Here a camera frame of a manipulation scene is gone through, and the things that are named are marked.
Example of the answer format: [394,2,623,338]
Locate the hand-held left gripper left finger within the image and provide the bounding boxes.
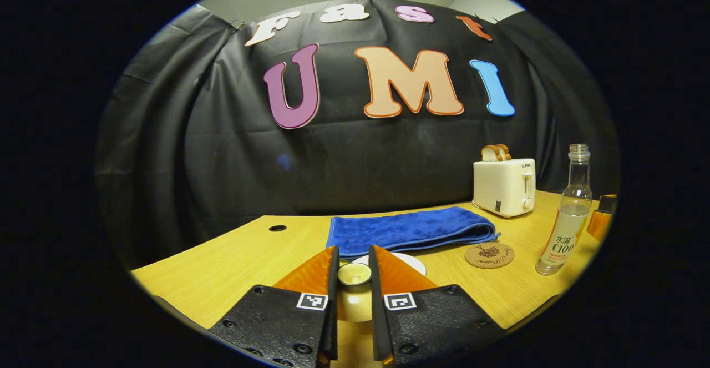
[208,245,340,368]

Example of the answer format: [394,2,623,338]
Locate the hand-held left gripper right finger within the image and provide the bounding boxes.
[368,245,506,366]

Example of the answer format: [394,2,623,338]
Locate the clear glass water bottle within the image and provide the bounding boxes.
[535,144,593,276]

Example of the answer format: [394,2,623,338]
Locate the cream porcelain teacup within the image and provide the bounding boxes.
[352,252,428,278]

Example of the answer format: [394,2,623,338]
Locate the round cork coaster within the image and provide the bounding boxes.
[465,242,515,269]

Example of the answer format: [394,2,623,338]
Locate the folded blue towel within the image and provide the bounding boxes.
[326,206,501,260]

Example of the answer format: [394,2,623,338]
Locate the white toaster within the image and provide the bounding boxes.
[473,158,536,219]

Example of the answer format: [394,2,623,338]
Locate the black backdrop cloth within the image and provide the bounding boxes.
[94,0,621,269]

